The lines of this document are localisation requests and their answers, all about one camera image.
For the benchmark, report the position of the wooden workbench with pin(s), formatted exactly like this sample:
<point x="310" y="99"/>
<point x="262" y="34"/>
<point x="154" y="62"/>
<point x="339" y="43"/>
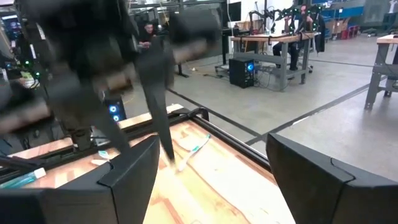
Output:
<point x="273" y="39"/>
<point x="387" y="39"/>

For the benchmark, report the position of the person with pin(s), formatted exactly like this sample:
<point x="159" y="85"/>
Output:
<point x="148" y="31"/>
<point x="303" y="12"/>

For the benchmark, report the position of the black background robot arm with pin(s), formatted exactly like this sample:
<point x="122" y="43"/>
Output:
<point x="264" y="14"/>

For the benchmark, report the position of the black computer tower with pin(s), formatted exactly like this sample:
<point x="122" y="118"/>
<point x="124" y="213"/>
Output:
<point x="115" y="110"/>
<point x="242" y="72"/>

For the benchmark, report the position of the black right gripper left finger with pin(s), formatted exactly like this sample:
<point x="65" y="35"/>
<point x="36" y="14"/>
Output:
<point x="93" y="202"/>

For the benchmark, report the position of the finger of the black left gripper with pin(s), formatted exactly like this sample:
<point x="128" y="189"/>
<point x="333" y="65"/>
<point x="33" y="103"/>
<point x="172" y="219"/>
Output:
<point x="157" y="102"/>
<point x="93" y="112"/>

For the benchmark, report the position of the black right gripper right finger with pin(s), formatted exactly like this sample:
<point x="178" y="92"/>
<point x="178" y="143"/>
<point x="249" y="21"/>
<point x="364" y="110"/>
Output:
<point x="326" y="196"/>

